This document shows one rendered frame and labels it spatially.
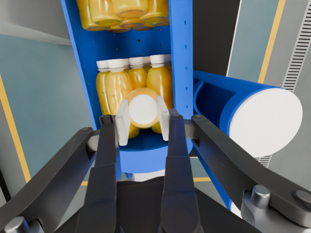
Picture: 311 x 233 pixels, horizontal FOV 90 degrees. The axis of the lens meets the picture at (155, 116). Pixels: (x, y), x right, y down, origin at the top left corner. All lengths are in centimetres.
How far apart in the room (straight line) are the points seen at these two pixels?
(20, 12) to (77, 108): 104
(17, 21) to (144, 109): 69
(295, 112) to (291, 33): 141
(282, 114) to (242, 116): 15
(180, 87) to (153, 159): 17
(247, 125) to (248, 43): 127
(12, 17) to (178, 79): 65
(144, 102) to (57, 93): 157
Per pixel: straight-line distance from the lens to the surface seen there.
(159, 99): 19
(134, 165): 37
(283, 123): 75
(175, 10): 33
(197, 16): 148
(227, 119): 64
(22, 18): 85
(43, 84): 178
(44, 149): 206
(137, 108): 20
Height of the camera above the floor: 153
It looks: 69 degrees down
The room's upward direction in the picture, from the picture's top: 166 degrees clockwise
